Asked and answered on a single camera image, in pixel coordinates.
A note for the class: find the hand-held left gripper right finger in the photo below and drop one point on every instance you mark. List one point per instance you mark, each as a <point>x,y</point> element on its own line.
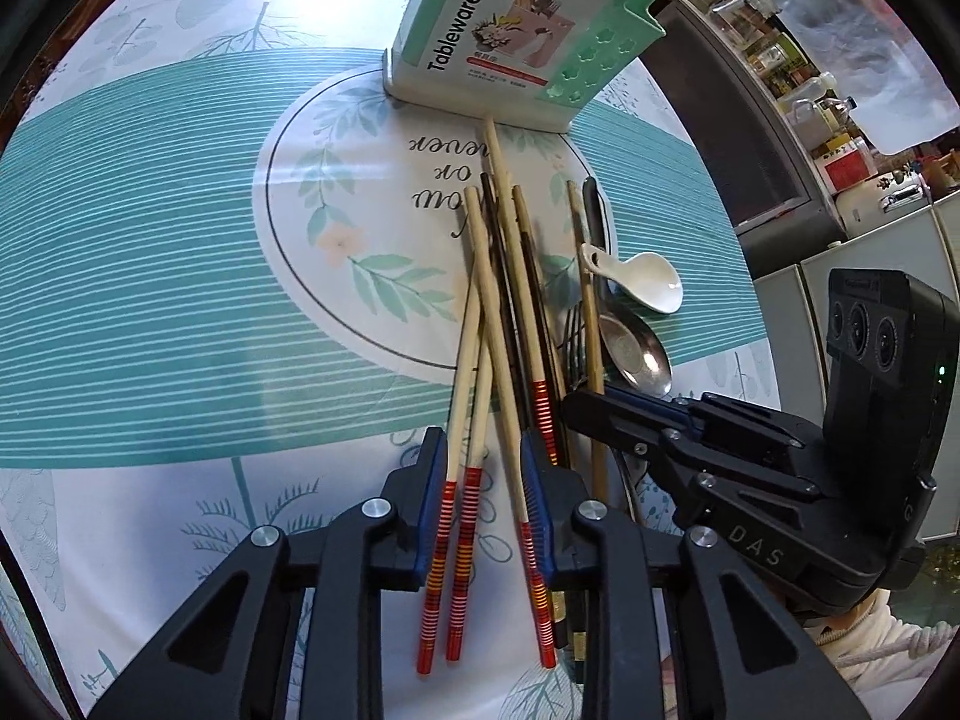
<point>541,510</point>

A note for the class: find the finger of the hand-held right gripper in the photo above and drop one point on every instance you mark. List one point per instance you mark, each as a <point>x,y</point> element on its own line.
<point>615,420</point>
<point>652,405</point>

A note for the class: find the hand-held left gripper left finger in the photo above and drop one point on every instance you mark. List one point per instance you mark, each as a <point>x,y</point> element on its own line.
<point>431,484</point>

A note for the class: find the stainless steel spoon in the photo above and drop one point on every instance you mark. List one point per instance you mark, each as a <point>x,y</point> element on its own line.
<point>637,360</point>

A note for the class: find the stainless steel fork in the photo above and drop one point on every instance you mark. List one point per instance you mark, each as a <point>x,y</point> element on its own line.
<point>574,349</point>

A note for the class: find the green and white utensil holder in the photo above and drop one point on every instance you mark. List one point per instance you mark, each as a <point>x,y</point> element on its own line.
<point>480,30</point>

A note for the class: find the white ceramic spoon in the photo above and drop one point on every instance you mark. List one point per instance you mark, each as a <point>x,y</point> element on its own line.
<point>652,285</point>

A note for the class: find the white small appliance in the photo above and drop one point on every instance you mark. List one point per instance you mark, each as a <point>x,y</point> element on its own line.
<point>870,210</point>

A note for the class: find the side cabinet with grey doors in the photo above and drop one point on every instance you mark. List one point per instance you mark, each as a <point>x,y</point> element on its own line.
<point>750,127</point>

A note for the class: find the row of condiment bottles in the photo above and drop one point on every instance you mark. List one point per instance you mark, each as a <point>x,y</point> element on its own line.
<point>795,101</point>

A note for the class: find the clear plastic sheet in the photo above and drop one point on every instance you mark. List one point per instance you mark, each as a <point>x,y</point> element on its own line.
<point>862,52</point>

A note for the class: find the teal leaf print tablecloth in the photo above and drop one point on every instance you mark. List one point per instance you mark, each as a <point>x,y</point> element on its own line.
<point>150,240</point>

